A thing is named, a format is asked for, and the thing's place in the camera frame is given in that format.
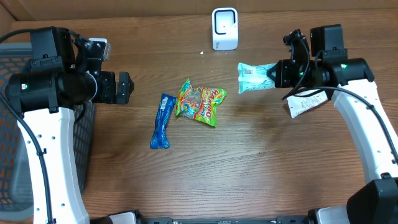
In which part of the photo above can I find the blue snack bar wrapper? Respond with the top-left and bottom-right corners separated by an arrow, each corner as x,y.
150,93 -> 177,149

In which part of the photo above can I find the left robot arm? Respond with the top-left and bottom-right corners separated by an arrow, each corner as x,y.
1,27 -> 134,223

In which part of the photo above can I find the light teal snack packet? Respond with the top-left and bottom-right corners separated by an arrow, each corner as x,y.
237,62 -> 275,94

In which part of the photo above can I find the white barcode scanner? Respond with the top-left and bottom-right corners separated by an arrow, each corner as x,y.
211,7 -> 239,51

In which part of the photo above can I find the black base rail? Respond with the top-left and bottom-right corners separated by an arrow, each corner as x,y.
90,210 -> 316,224

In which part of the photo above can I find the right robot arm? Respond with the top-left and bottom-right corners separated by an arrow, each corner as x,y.
267,24 -> 397,224

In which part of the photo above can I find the white tube with gold cap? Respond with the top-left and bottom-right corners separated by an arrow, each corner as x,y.
287,90 -> 328,118

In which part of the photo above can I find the grey plastic shopping basket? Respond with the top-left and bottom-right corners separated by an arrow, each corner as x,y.
1,43 -> 95,221

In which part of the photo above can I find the green Haribo gummy bag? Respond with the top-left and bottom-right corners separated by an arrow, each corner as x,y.
175,78 -> 228,127

